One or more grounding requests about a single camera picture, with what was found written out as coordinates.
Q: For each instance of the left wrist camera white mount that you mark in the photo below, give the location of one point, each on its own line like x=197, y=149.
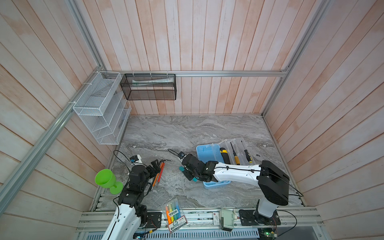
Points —
x=136, y=159

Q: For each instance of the aluminium front rail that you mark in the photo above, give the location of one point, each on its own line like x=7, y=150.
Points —
x=203, y=219

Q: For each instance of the red pencil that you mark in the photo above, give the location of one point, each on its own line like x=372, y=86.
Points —
x=160, y=174

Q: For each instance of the highlighter marker pack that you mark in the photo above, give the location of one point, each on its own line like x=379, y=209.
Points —
x=175, y=217

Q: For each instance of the green plastic cup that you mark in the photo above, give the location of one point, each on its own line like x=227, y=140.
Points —
x=107, y=179

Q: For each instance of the white wire mesh shelf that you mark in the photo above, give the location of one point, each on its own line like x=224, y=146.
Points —
x=103, y=109

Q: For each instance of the orange pencil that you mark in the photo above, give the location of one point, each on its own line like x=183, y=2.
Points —
x=158, y=175

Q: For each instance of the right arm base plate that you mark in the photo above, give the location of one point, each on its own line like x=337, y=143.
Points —
x=253, y=218

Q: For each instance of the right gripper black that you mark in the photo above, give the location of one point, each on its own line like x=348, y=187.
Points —
x=186, y=174

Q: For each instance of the black wire mesh basket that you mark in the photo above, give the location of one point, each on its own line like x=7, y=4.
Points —
x=149, y=87

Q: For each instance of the black short screwdriver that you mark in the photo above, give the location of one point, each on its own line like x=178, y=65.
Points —
x=247, y=154

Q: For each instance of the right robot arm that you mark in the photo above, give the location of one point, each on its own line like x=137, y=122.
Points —
x=273, y=182

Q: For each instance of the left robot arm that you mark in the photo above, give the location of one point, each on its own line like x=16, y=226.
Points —
x=130, y=214

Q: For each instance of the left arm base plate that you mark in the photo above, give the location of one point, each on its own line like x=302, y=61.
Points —
x=152, y=220

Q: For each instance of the yellow black utility knife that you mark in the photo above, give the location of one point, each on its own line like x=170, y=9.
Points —
x=225, y=156

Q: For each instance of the white green electronic box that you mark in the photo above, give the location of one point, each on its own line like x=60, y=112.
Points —
x=227, y=218

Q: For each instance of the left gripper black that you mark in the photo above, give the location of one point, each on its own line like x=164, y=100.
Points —
x=156, y=167

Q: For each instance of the blue plastic tool box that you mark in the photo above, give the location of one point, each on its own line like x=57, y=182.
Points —
x=246, y=172

